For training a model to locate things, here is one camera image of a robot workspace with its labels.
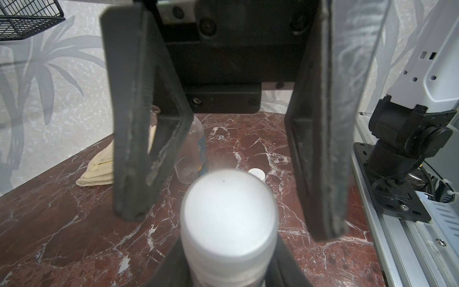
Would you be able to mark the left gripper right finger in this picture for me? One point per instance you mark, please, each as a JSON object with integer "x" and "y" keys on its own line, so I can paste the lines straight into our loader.
{"x": 283, "y": 270}

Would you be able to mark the aluminium mounting rail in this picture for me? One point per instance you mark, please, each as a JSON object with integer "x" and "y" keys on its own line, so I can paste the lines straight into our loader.
{"x": 415, "y": 254}

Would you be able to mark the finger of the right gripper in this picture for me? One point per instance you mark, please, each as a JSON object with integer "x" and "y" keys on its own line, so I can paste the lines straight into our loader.
{"x": 321, "y": 115}
{"x": 152, "y": 116}

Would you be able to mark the clear bottle with blue label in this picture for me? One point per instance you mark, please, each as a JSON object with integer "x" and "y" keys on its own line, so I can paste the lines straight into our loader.
{"x": 192, "y": 160}

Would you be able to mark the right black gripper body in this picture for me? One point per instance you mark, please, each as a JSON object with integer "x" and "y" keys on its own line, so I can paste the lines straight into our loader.
{"x": 225, "y": 53}

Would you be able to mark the beige work glove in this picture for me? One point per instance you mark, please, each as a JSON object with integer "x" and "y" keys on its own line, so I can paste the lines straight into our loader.
{"x": 100, "y": 170}

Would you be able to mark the black wire basket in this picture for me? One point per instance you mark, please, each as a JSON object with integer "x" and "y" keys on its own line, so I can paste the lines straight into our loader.
{"x": 22, "y": 19}

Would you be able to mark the white bottle cap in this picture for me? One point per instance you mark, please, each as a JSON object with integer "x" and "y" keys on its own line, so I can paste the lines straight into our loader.
{"x": 259, "y": 173}
{"x": 228, "y": 225}

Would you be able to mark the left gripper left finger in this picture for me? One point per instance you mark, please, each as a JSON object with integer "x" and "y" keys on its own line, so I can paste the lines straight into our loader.
{"x": 174, "y": 271}

